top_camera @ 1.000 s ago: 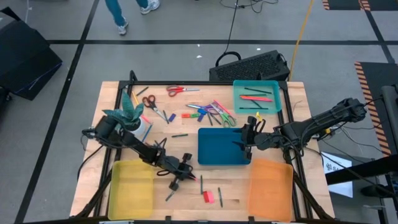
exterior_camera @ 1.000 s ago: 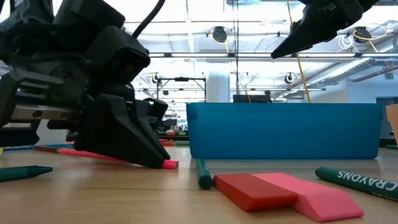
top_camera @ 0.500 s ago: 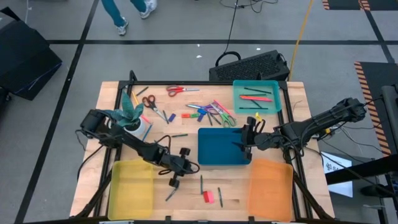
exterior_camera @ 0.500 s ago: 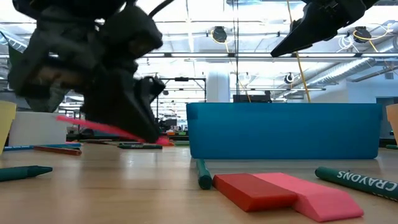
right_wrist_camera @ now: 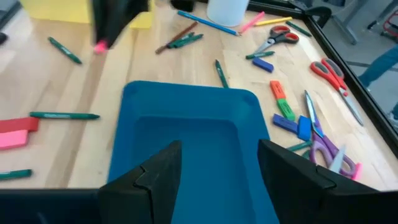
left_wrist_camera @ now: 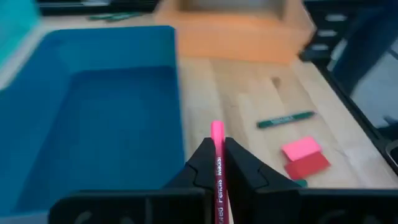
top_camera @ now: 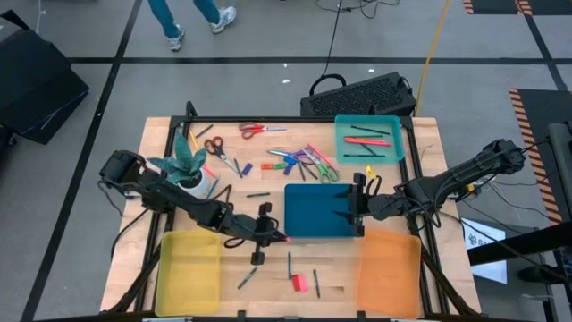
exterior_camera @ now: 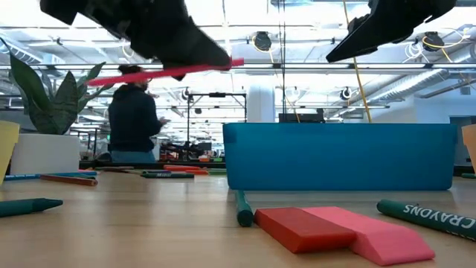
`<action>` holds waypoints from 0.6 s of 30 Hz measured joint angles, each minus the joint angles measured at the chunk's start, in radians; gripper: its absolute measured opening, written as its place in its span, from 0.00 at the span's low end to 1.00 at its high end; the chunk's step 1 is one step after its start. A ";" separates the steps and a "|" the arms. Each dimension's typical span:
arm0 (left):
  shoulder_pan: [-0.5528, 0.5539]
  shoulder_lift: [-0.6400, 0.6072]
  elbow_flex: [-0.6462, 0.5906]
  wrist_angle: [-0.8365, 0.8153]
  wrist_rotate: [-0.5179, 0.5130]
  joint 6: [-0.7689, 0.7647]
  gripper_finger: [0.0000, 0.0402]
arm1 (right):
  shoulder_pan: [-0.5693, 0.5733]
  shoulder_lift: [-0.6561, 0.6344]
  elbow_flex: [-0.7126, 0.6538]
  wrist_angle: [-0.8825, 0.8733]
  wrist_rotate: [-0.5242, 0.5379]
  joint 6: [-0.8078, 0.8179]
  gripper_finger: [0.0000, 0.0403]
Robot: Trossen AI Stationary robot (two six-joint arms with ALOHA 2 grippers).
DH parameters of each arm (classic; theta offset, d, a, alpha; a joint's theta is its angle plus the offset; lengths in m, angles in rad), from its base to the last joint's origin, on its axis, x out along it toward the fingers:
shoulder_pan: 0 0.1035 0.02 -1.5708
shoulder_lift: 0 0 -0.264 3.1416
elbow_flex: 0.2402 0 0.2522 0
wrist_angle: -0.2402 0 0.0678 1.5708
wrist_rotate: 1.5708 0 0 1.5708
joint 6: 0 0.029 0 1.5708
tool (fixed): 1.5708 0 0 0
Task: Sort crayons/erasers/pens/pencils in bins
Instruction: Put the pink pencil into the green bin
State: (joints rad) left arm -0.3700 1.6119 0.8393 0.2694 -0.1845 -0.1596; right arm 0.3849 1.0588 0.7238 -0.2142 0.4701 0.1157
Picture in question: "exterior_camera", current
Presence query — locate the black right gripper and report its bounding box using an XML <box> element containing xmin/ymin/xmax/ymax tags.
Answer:
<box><xmin>326</xmin><ymin>0</ymin><xmax>457</xmax><ymax>63</ymax></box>

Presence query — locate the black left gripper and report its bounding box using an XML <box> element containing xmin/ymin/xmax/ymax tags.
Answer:
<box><xmin>39</xmin><ymin>0</ymin><xmax>231</xmax><ymax>81</ymax></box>

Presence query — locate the pink pencil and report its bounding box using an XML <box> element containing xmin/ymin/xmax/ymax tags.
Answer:
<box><xmin>86</xmin><ymin>57</ymin><xmax>245</xmax><ymax>88</ymax></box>

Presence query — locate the dark blue plastic bin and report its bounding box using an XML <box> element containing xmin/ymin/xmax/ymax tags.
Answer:
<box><xmin>222</xmin><ymin>122</ymin><xmax>459</xmax><ymax>192</ymax></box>

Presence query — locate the green plant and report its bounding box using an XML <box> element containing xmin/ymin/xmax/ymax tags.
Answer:
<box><xmin>0</xmin><ymin>36</ymin><xmax>115</xmax><ymax>176</ymax></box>

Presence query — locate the ceiling light bar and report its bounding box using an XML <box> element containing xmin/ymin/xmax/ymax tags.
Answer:
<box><xmin>0</xmin><ymin>63</ymin><xmax>476</xmax><ymax>71</ymax></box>

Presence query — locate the person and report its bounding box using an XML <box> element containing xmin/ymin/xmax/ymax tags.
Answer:
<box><xmin>107</xmin><ymin>64</ymin><xmax>171</xmax><ymax>164</ymax></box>

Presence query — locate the white pillar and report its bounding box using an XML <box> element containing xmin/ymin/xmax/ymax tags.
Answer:
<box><xmin>246</xmin><ymin>75</ymin><xmax>277</xmax><ymax>124</ymax></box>

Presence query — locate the black pencil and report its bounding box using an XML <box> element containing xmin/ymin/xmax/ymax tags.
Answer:
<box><xmin>94</xmin><ymin>165</ymin><xmax>135</xmax><ymax>173</ymax></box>

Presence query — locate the orange translucent plastic bin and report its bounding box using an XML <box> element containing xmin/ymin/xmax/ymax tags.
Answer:
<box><xmin>461</xmin><ymin>124</ymin><xmax>476</xmax><ymax>174</ymax></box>

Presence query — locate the blue pencil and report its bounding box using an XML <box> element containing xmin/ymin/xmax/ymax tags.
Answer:
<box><xmin>3</xmin><ymin>170</ymin><xmax>98</xmax><ymax>182</ymax></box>

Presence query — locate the green crayon white lettering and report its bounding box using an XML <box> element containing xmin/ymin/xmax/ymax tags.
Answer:
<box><xmin>376</xmin><ymin>199</ymin><xmax>476</xmax><ymax>241</ymax></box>

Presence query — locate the red eraser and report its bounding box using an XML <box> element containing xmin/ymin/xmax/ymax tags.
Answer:
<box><xmin>254</xmin><ymin>207</ymin><xmax>358</xmax><ymax>255</ymax></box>

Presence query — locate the pink eraser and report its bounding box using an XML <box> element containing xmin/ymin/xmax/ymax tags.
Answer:
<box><xmin>301</xmin><ymin>206</ymin><xmax>436</xmax><ymax>267</ymax></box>

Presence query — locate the yellow hanging cable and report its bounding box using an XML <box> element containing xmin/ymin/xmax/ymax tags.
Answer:
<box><xmin>341</xmin><ymin>0</ymin><xmax>373</xmax><ymax>124</ymax></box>

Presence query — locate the black background frame rig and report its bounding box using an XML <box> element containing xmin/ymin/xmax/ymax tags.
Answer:
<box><xmin>186</xmin><ymin>92</ymin><xmax>248</xmax><ymax>132</ymax></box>

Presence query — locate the silver ventilation duct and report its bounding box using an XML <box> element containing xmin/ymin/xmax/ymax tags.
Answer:
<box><xmin>366</xmin><ymin>68</ymin><xmax>476</xmax><ymax>106</ymax></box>

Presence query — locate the large ceiling cable reel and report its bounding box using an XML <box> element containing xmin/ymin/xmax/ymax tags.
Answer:
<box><xmin>252</xmin><ymin>31</ymin><xmax>274</xmax><ymax>53</ymax></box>
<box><xmin>422</xmin><ymin>31</ymin><xmax>446</xmax><ymax>53</ymax></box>

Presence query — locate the black hanging cable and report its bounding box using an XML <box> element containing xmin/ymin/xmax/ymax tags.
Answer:
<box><xmin>277</xmin><ymin>0</ymin><xmax>287</xmax><ymax>115</ymax></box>

